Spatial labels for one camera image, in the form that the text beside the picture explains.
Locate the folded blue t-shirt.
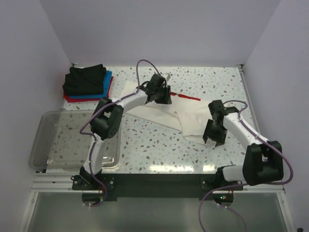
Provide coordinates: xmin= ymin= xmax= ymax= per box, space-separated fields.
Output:
xmin=69 ymin=71 xmax=112 ymax=99

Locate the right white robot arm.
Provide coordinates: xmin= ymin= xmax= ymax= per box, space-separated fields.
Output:
xmin=202 ymin=100 xmax=284 ymax=186

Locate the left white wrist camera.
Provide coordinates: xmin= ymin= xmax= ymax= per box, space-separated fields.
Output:
xmin=162 ymin=73 xmax=171 ymax=82

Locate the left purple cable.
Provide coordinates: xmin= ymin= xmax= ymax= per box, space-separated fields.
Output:
xmin=79 ymin=59 xmax=162 ymax=208

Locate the white printed t-shirt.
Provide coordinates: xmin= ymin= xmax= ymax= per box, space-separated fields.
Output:
xmin=127 ymin=96 xmax=214 ymax=145

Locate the clear plastic bin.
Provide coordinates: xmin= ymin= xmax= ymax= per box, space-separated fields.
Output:
xmin=28 ymin=110 xmax=122 ymax=172

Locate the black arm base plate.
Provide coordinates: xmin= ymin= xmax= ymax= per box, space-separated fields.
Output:
xmin=71 ymin=174 xmax=243 ymax=203

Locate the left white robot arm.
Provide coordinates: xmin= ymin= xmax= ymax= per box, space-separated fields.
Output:
xmin=80 ymin=73 xmax=172 ymax=184

